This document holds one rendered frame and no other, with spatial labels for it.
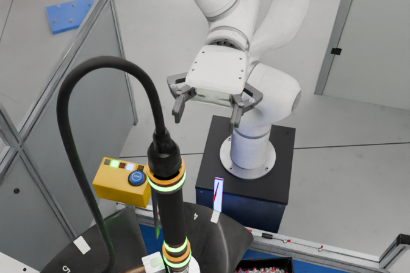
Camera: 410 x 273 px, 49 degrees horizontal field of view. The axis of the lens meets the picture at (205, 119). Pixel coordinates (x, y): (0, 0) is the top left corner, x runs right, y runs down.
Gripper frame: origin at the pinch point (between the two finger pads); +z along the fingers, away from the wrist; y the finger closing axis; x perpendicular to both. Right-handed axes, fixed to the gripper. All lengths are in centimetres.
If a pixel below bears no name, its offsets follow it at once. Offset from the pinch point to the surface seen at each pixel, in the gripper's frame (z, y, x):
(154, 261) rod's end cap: 21.0, 3.1, -11.1
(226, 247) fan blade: 1.5, -6.1, -48.0
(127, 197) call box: -13, 26, -63
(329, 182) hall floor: -96, -51, -165
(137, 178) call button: -17, 24, -58
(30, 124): -33, 69, -66
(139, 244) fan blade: 13.3, 9.8, -26.7
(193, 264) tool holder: 17.0, -2.2, -20.0
